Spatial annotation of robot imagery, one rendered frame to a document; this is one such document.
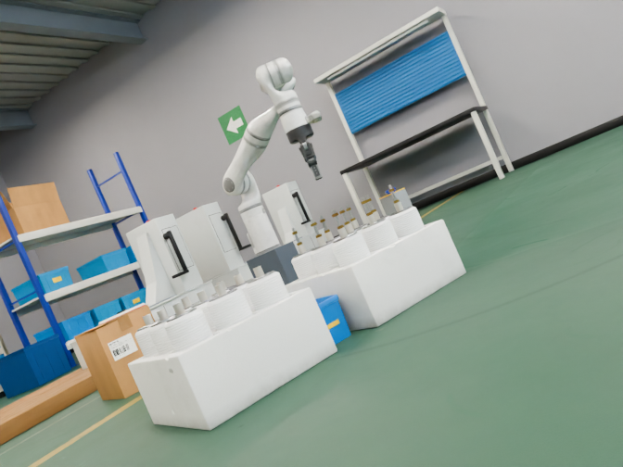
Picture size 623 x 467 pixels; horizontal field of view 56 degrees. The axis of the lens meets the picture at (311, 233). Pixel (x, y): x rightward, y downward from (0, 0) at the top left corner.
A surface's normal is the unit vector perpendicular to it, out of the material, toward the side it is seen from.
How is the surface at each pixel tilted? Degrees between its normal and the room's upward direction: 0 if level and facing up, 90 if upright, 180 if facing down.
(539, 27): 90
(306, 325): 90
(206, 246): 90
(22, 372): 91
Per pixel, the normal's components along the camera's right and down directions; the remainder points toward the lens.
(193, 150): -0.44, 0.21
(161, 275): 0.80, -0.35
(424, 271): 0.51, -0.21
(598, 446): -0.40, -0.91
